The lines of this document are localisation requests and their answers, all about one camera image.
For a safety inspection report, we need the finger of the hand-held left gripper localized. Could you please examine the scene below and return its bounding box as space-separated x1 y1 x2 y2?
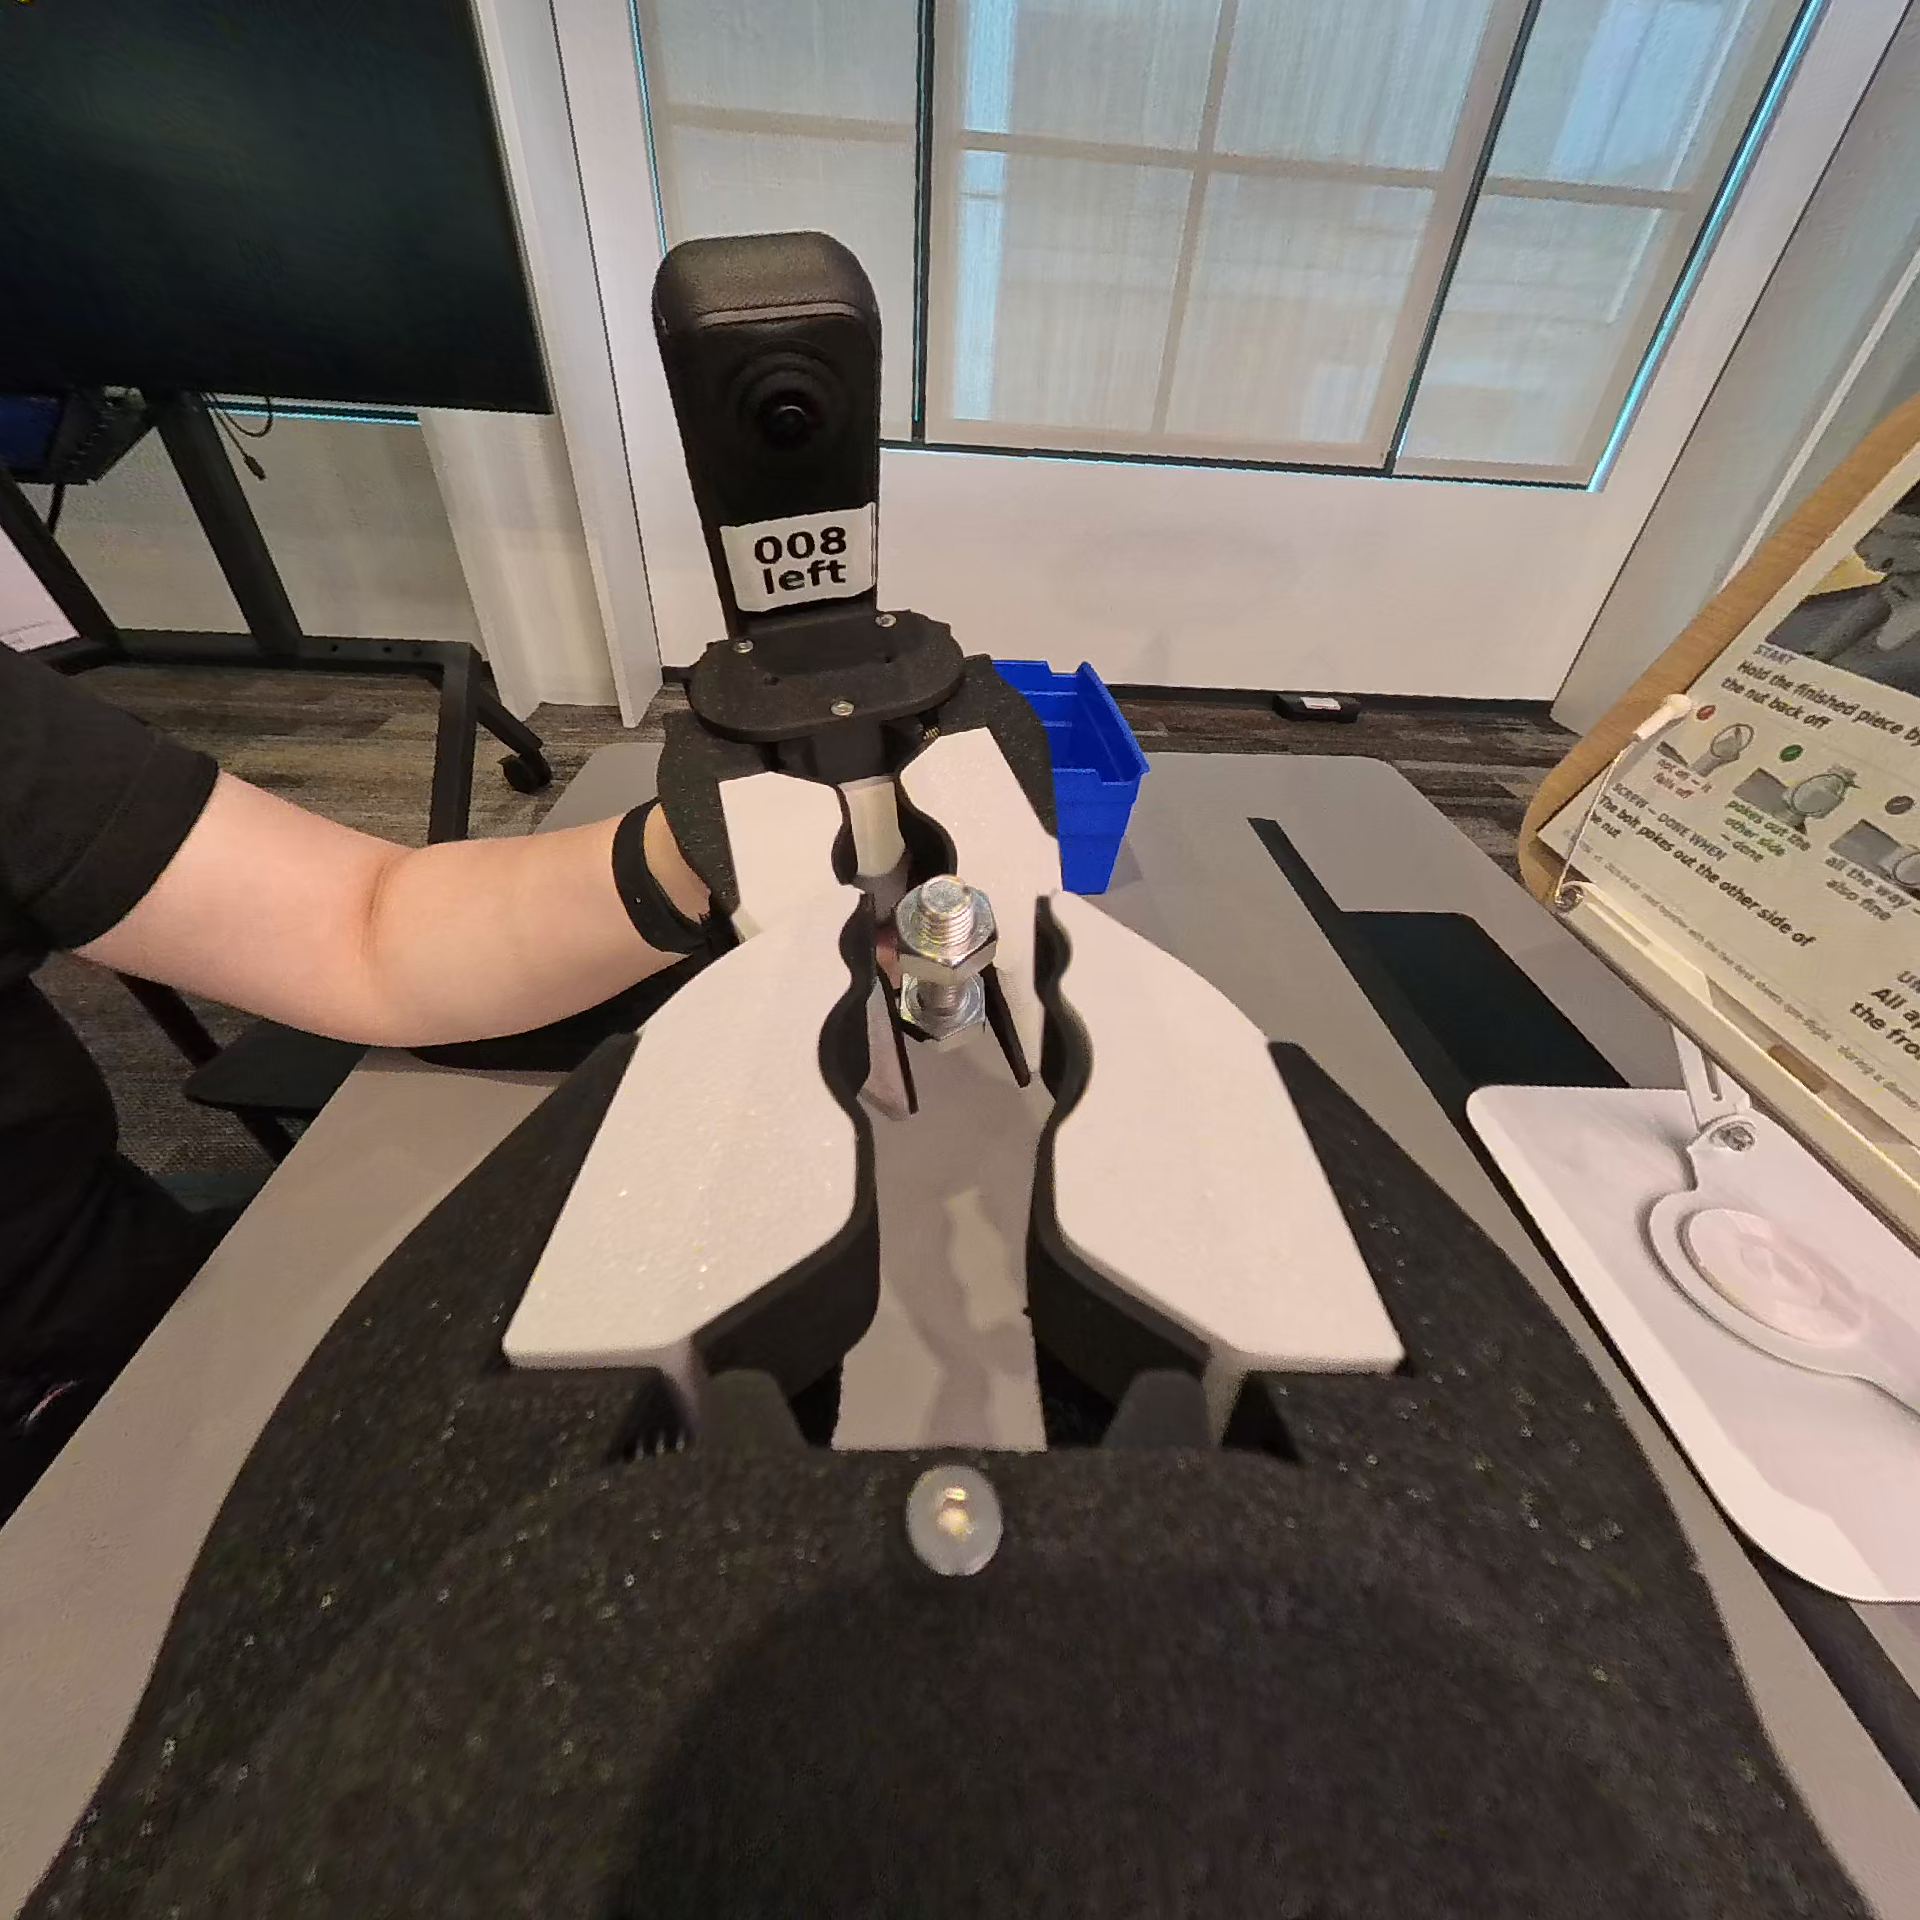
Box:
721 775 924 1123
891 720 1065 1088

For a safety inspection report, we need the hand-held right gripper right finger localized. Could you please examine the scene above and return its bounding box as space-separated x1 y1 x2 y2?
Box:
1025 893 1408 1451

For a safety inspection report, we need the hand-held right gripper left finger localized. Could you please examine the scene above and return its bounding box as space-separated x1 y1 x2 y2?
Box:
506 893 888 1451

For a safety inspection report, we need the blue plastic bin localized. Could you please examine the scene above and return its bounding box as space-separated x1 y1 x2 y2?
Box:
989 654 1151 893

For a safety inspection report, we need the silver hex bolt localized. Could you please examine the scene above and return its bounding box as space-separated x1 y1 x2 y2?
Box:
891 882 984 1055

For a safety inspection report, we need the black wristband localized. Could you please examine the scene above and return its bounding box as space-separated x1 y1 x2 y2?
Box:
605 801 721 955

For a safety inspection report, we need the large paned window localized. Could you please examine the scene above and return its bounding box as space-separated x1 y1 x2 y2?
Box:
627 0 1823 491

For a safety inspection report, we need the white page holder bar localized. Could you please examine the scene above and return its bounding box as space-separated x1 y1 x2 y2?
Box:
1558 885 1920 1260

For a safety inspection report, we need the printed instruction sheet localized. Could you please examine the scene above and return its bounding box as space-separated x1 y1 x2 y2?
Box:
1558 481 1920 1145

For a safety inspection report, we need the person's black clothing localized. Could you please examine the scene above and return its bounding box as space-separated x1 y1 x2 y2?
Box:
0 644 223 1517

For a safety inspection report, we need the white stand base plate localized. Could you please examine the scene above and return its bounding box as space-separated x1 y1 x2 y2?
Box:
1466 1082 1920 1608

